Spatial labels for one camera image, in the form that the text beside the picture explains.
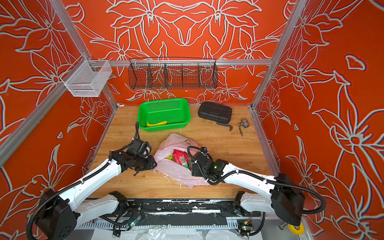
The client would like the pink plastic bag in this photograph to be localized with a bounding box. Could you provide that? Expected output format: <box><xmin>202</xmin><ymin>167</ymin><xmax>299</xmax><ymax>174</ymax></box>
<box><xmin>154</xmin><ymin>134</ymin><xmax>209</xmax><ymax>189</ymax></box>

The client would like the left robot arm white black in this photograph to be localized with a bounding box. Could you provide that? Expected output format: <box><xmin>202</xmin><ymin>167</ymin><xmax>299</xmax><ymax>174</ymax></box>
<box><xmin>26</xmin><ymin>132</ymin><xmax>157</xmax><ymax>240</ymax></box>

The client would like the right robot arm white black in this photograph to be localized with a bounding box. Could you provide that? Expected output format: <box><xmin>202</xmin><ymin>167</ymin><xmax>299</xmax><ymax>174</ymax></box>
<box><xmin>187</xmin><ymin>146</ymin><xmax>327</xmax><ymax>227</ymax></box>

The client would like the red green dragon fruit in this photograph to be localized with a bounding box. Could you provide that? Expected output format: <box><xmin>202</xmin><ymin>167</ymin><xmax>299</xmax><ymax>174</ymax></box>
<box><xmin>166</xmin><ymin>150</ymin><xmax>190</xmax><ymax>169</ymax></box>

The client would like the yellow banana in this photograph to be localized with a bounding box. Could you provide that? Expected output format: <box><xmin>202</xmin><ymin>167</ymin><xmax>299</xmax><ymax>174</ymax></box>
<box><xmin>147</xmin><ymin>121</ymin><xmax>168</xmax><ymax>127</ymax></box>

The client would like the dark hex key tool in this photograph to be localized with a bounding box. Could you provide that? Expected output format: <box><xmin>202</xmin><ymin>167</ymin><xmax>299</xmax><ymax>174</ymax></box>
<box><xmin>217</xmin><ymin>122</ymin><xmax>233</xmax><ymax>132</ymax></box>

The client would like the green plastic basket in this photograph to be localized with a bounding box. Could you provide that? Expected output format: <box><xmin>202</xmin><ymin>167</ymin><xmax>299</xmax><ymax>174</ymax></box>
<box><xmin>137</xmin><ymin>98</ymin><xmax>191</xmax><ymax>133</ymax></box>

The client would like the black plastic case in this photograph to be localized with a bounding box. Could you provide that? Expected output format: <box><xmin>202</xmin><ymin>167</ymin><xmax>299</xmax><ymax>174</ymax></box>
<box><xmin>198</xmin><ymin>101</ymin><xmax>232</xmax><ymax>124</ymax></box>

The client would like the small metal fitting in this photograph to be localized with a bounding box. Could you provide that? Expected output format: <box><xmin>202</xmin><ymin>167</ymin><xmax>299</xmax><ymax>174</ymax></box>
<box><xmin>239</xmin><ymin>119</ymin><xmax>249</xmax><ymax>129</ymax></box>

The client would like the yellow tape roll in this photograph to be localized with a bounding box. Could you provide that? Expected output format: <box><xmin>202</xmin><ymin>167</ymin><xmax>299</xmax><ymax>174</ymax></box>
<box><xmin>288</xmin><ymin>224</ymin><xmax>306</xmax><ymax>235</ymax></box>

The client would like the black wire wall basket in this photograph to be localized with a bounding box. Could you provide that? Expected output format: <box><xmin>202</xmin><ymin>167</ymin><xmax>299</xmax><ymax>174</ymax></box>
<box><xmin>128</xmin><ymin>58</ymin><xmax>219</xmax><ymax>90</ymax></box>

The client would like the white wire mesh basket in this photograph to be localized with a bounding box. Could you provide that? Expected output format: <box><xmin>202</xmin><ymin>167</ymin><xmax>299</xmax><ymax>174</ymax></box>
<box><xmin>60</xmin><ymin>55</ymin><xmax>113</xmax><ymax>98</ymax></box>

